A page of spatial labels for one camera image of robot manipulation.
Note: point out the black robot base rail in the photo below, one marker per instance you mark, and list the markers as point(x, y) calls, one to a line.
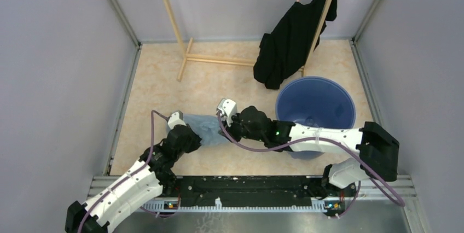
point(254, 191)

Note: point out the blue plastic trash bin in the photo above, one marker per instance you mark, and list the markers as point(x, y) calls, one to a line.
point(316, 102)

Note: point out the black t-shirt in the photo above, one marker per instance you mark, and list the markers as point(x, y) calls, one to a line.
point(285, 50)

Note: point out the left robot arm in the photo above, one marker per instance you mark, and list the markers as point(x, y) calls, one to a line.
point(149, 177)

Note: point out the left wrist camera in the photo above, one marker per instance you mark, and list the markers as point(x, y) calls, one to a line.
point(176, 118)

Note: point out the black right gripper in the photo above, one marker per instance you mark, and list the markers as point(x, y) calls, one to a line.
point(230, 129)

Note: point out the light blue plastic trash bag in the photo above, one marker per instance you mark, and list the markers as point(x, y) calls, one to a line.
point(207, 128)

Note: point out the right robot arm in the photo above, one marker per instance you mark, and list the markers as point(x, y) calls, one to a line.
point(373, 151)

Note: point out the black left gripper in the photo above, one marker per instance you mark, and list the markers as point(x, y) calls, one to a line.
point(196, 141)

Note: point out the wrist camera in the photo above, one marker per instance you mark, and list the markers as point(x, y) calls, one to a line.
point(176, 118)
point(227, 107)

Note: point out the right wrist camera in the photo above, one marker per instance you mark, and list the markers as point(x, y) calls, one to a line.
point(227, 107)

